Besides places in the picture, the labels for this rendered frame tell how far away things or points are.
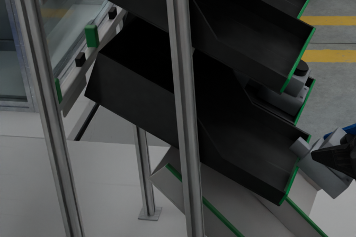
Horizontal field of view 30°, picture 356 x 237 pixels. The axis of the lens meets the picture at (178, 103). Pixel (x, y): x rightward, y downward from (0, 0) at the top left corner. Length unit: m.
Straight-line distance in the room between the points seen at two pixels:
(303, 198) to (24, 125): 0.79
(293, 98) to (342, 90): 2.41
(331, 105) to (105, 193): 2.01
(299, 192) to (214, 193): 0.22
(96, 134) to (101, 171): 0.34
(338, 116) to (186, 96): 2.46
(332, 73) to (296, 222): 2.53
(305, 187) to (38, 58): 0.55
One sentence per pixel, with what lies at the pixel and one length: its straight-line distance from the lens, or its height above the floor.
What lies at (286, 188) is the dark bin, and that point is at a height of 1.20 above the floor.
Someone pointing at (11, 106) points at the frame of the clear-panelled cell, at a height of 0.87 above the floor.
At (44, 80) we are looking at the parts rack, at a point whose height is 1.36.
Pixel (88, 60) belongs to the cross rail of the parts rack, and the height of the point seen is 1.31.
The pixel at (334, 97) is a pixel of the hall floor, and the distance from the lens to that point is 3.31.
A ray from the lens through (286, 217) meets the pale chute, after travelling 1.02.
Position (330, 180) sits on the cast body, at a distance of 0.85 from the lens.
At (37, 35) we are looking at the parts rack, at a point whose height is 1.42.
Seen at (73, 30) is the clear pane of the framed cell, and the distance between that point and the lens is 1.91.
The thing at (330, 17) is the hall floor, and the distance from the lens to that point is 4.12.
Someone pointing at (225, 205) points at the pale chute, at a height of 1.11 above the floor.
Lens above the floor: 1.73
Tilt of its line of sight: 32 degrees down
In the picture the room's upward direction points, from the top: 5 degrees counter-clockwise
